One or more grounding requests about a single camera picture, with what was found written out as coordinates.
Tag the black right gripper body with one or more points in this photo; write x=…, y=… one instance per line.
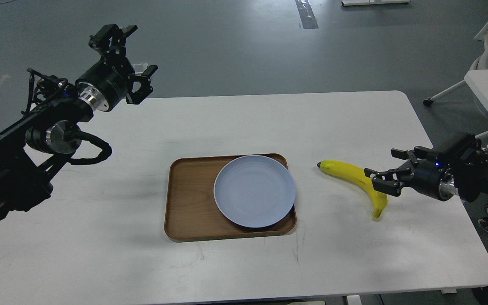
x=434, y=180

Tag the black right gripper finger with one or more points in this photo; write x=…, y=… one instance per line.
x=390, y=182
x=417, y=157

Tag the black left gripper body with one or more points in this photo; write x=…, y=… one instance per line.
x=104, y=84

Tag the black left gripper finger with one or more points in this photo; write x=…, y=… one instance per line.
x=139, y=86
x=110, y=43

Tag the light blue plate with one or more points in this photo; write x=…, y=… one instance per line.
x=254, y=191

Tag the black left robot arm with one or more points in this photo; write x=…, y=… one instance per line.
x=47, y=137

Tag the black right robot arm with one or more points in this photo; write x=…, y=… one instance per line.
x=455, y=167

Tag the yellow banana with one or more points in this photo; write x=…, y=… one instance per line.
x=356, y=176

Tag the white floor tape patch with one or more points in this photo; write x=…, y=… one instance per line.
x=139, y=69

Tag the brown wooden tray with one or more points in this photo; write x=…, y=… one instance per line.
x=191, y=213

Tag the white table base bar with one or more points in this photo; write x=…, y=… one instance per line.
x=372, y=2

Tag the grey floor tape strip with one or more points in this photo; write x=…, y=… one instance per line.
x=306, y=14

